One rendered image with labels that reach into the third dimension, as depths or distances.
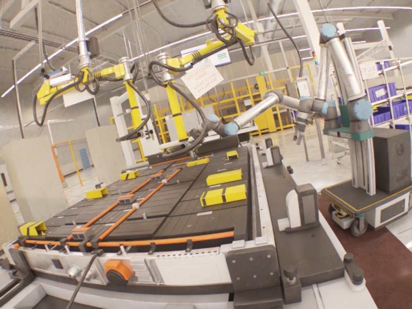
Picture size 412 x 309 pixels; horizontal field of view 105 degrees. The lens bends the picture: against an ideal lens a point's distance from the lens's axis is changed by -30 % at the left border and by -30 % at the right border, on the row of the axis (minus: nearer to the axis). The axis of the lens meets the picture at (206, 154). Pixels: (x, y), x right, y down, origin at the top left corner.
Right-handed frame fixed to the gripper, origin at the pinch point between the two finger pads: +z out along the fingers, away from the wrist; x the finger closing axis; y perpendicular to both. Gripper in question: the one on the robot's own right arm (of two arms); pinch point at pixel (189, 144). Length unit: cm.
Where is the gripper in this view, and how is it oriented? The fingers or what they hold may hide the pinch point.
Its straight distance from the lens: 187.9
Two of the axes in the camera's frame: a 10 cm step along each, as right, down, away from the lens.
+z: -6.3, 6.1, 4.7
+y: 4.3, -2.4, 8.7
